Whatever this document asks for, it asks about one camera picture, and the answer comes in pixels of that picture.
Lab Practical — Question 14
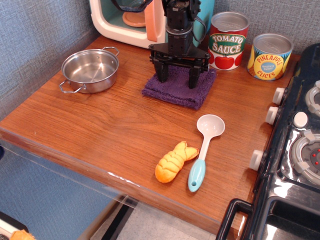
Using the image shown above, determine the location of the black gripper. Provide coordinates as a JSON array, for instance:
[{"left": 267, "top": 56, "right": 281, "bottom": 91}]
[{"left": 148, "top": 26, "right": 210, "bottom": 89}]

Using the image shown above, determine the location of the purple towel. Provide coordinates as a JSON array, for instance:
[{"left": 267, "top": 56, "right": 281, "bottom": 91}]
[{"left": 141, "top": 66, "right": 217, "bottom": 110}]

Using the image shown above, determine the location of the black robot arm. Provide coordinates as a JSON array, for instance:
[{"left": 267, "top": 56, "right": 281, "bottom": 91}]
[{"left": 149, "top": 0, "right": 211, "bottom": 89}]

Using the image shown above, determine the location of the white and blue ladle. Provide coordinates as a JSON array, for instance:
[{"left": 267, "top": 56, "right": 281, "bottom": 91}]
[{"left": 188, "top": 114, "right": 225, "bottom": 193}]

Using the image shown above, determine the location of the tomato sauce can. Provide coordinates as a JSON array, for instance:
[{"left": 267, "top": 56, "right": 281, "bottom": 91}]
[{"left": 208, "top": 11, "right": 249, "bottom": 71}]

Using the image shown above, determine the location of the toy microwave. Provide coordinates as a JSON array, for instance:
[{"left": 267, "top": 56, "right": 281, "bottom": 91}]
[{"left": 89, "top": 0, "right": 215, "bottom": 48}]

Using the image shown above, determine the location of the small steel pot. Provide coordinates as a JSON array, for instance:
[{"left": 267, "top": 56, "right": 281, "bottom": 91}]
[{"left": 59, "top": 46, "right": 120, "bottom": 94}]

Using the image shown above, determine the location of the pineapple slices can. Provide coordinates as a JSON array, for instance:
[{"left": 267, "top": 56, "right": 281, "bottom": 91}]
[{"left": 247, "top": 33, "right": 294, "bottom": 81}]

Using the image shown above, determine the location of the orange plush shrimp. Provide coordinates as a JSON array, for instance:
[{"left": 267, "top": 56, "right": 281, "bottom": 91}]
[{"left": 154, "top": 141, "right": 200, "bottom": 184}]

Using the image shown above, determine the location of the black toy stove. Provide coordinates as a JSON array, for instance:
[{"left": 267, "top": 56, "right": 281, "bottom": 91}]
[{"left": 216, "top": 43, "right": 320, "bottom": 240}]

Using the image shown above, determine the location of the orange plush toy bottom left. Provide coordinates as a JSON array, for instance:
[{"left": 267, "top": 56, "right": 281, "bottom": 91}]
[{"left": 9, "top": 229, "right": 35, "bottom": 240}]

